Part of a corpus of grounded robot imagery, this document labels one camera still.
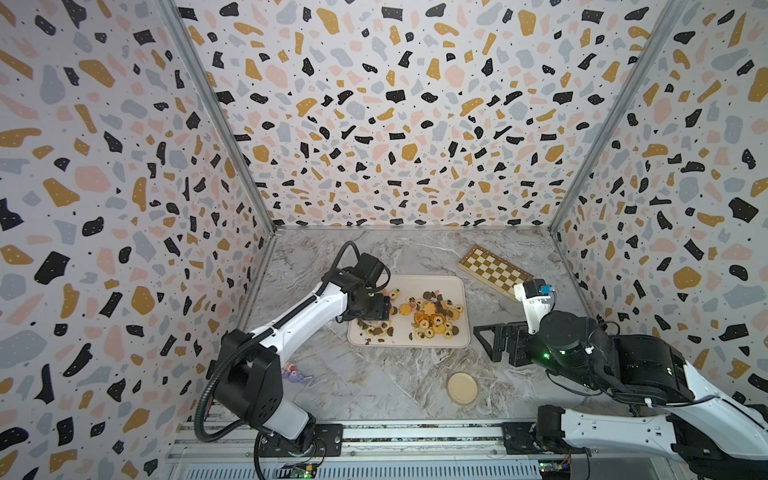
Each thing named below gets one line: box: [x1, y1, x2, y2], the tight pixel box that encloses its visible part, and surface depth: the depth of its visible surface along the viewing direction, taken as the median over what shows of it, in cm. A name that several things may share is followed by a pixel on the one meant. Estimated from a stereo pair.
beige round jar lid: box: [446, 371, 479, 406], surface depth 83 cm
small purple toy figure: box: [282, 363, 314, 386], surface depth 84 cm
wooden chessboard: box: [458, 244, 535, 303], surface depth 108 cm
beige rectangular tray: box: [347, 274, 471, 348], surface depth 97 cm
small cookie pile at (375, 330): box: [357, 320, 394, 345], surface depth 94 cm
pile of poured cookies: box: [399, 290, 464, 340], surface depth 98 cm
